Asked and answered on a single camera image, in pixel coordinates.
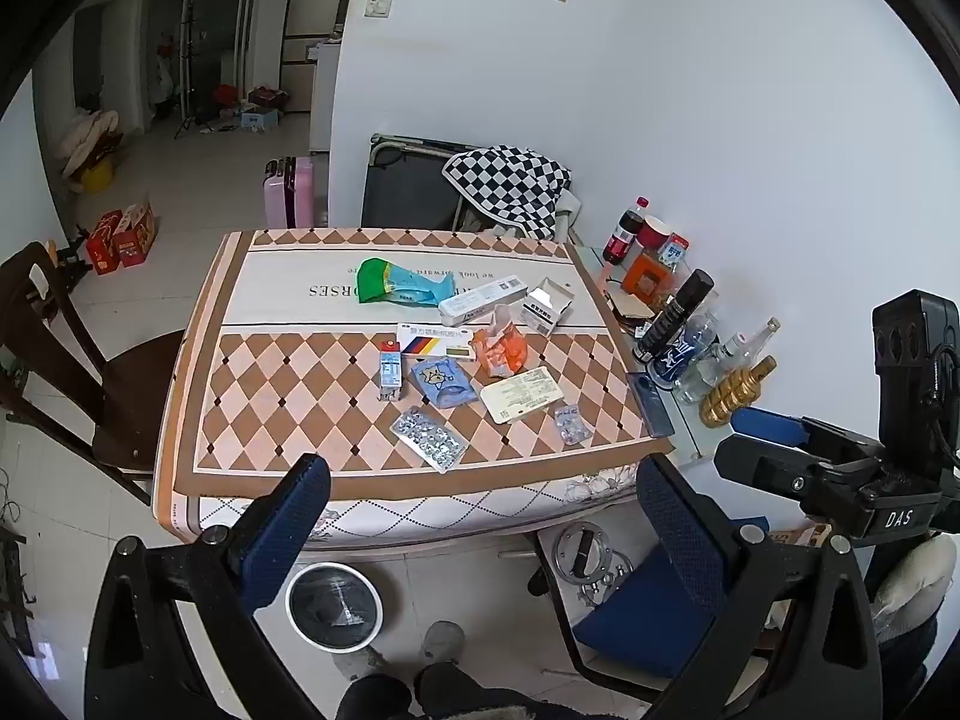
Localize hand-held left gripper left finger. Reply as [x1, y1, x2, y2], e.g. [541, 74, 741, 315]
[85, 454, 332, 720]

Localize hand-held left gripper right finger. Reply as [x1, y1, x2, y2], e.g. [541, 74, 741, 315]
[634, 456, 884, 720]

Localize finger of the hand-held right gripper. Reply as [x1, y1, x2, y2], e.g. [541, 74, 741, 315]
[714, 435, 826, 502]
[731, 406, 880, 466]

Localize green and blue plastic bag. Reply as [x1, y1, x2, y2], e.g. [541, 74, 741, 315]
[356, 258, 457, 308]

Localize white round trash bin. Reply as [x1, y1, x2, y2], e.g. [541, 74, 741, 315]
[285, 561, 386, 652]

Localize gold spiral bottle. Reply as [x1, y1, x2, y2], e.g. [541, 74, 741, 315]
[700, 356, 777, 428]

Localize glass side table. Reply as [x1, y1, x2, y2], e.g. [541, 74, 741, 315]
[581, 244, 725, 466]

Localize clear glass bottle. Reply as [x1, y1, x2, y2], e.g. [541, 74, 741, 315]
[720, 317, 781, 370]

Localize clear plastic bottle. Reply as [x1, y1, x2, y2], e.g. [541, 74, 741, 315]
[675, 311, 732, 404]

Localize metal rings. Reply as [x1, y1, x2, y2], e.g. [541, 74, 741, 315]
[553, 521, 635, 605]

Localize blue seat chair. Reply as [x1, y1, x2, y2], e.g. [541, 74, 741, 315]
[525, 517, 773, 706]

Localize dark blue printed cup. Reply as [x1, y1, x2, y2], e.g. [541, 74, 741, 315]
[652, 341, 702, 387]

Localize dark blue flat case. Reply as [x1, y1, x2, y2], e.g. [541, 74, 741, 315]
[628, 371, 676, 440]

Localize small silver blister pack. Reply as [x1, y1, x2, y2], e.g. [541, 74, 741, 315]
[553, 405, 590, 445]

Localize black spray can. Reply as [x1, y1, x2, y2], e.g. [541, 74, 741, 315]
[634, 268, 715, 361]

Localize person's grey slipper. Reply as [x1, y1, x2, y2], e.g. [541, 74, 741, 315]
[420, 620, 466, 665]
[332, 649, 391, 683]

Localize large silver blister pack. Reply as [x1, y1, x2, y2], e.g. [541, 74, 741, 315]
[390, 406, 470, 473]

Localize table with checkered tablecloth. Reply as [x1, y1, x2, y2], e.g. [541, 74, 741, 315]
[152, 227, 676, 548]

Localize small grey-blue box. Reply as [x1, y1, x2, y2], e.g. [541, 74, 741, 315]
[377, 341, 406, 400]

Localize person's leg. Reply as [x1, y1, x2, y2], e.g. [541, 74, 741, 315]
[414, 661, 571, 720]
[337, 673, 415, 720]

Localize orange box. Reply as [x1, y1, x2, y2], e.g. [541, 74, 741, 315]
[621, 251, 668, 297]

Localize flat white green-edged carton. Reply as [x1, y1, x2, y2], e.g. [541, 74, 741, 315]
[480, 366, 567, 423]

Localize light blue bear packet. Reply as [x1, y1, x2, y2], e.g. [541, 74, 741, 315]
[409, 358, 475, 410]

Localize dark wooden chair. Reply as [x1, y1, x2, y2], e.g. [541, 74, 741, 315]
[0, 240, 188, 507]

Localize white box with colour stripes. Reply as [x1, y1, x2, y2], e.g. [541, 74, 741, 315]
[397, 321, 475, 362]

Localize cola bottle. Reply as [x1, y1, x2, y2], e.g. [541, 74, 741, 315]
[602, 197, 650, 265]

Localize open small white box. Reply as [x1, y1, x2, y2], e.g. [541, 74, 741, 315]
[523, 277, 577, 335]

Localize crumpled orange white wrapper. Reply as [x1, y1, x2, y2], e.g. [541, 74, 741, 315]
[471, 305, 530, 380]

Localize long white carton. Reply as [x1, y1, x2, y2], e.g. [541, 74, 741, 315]
[439, 274, 530, 327]

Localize red carton box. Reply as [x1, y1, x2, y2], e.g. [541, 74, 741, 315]
[112, 199, 158, 269]
[86, 210, 125, 275]

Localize pink suitcase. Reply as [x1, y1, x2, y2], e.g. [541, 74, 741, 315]
[262, 156, 316, 230]

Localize black white checkered cloth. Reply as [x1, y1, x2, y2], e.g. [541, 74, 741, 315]
[441, 144, 572, 241]

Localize cream clothing pile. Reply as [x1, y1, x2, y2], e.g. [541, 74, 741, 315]
[60, 109, 122, 177]

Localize black tripod stand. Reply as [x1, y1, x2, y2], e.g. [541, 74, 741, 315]
[172, 0, 205, 140]

